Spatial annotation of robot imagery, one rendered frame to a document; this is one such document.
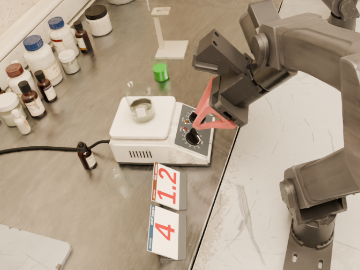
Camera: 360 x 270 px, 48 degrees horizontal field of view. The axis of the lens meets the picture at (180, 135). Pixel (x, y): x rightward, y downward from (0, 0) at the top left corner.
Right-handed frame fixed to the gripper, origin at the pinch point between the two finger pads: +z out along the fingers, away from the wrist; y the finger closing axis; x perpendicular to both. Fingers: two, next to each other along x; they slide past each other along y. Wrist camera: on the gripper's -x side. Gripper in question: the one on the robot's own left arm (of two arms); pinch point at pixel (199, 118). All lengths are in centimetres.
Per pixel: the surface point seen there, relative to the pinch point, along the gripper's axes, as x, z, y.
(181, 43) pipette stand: 1.5, 16.9, -43.2
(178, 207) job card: 7.1, 11.1, 11.0
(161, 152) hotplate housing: 0.9, 11.7, 1.1
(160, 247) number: 4.7, 10.7, 20.6
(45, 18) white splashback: -31, 43, -47
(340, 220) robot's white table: 26.2, -10.4, 11.4
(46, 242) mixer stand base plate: -8.4, 28.3, 20.5
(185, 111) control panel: 2.0, 8.2, -9.4
